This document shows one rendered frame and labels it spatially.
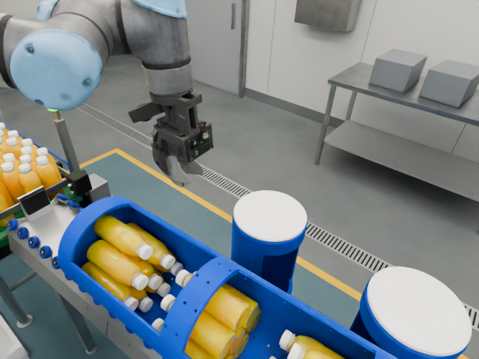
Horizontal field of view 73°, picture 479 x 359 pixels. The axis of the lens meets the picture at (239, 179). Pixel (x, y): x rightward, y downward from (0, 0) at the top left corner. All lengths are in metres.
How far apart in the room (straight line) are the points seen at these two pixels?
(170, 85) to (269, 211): 0.81
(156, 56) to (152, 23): 0.04
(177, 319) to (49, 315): 1.68
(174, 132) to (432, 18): 3.29
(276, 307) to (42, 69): 0.78
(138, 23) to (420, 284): 1.03
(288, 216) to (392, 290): 0.42
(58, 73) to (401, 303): 1.01
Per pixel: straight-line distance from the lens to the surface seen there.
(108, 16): 0.50
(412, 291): 1.15
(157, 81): 0.52
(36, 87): 0.39
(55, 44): 0.37
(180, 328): 0.78
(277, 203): 1.27
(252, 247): 1.17
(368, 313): 1.08
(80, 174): 1.58
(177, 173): 0.62
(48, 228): 1.48
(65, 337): 2.28
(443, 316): 1.14
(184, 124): 0.53
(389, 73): 3.02
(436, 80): 2.97
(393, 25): 3.75
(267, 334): 0.99
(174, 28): 0.50
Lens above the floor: 1.87
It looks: 37 degrees down
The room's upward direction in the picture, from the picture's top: 3 degrees clockwise
